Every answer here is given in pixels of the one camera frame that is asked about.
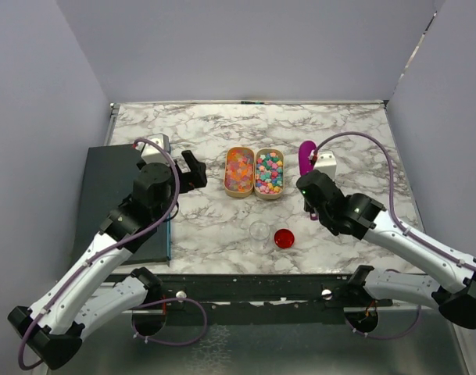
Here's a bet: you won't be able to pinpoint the purple plastic scoop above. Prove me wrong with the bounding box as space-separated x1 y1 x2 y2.
298 141 317 220

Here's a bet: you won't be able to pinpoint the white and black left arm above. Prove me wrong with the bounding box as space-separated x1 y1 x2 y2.
8 151 207 370

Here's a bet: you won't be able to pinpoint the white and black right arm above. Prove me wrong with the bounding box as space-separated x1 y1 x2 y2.
296 170 476 330

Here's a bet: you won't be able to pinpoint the beige tray translucent star candies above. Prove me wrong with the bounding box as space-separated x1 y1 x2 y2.
224 147 255 198

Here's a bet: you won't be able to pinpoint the beige tray opaque star candies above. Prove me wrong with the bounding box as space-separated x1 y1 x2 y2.
254 148 285 200

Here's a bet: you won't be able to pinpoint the dark box with blue edge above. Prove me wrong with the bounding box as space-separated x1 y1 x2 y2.
69 145 171 266

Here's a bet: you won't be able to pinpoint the clear plastic cup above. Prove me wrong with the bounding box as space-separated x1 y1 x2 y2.
249 220 270 255

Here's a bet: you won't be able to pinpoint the red round lid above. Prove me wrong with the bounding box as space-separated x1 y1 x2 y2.
274 228 295 249

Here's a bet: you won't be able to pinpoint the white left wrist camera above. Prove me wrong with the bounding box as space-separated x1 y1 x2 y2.
138 134 171 165

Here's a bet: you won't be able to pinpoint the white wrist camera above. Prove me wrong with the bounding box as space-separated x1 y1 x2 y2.
313 151 337 180
138 134 171 165

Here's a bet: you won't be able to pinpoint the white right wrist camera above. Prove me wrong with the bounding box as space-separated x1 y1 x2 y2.
313 151 337 180

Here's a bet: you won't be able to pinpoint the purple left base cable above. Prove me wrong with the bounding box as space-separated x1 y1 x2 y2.
131 297 209 348

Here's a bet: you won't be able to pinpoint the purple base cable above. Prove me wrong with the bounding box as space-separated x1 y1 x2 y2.
131 297 209 348
350 304 423 341

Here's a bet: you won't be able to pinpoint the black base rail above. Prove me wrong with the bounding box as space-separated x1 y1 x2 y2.
145 273 377 326

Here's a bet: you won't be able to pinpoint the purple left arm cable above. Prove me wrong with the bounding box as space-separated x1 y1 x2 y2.
17 137 181 371

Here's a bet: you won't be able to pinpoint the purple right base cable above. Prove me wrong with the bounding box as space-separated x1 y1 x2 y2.
350 304 423 341

